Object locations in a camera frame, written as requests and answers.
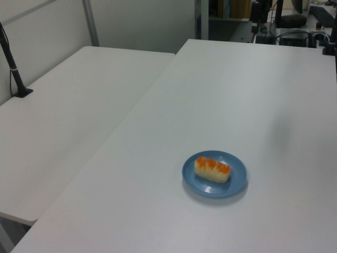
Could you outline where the black electronics box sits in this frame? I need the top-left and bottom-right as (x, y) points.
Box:
(278, 29), (309, 47)

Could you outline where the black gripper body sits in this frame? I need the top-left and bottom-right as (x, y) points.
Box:
(249, 1), (273, 23)

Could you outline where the black camera stand pole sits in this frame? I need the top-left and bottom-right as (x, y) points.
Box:
(0, 22), (34, 99)

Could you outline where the grey metal partition post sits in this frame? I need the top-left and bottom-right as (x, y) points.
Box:
(195, 0), (210, 41)
(82, 0), (100, 47)

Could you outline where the black keyboard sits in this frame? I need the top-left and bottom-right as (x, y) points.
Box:
(308, 5), (335, 27)

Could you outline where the blue round plate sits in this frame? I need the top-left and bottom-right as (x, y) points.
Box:
(182, 150), (248, 199)

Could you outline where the black monitor stand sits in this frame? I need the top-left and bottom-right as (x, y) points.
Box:
(274, 0), (284, 28)

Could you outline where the wooden cabinet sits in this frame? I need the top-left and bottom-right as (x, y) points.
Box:
(217, 0), (252, 19)

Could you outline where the black table clamp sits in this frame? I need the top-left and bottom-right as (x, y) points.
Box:
(321, 34), (337, 56)

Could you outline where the bread with orange topping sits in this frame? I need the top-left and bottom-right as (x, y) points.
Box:
(194, 156), (231, 183)

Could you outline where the black bag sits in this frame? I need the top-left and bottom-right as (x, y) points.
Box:
(280, 14), (308, 28)

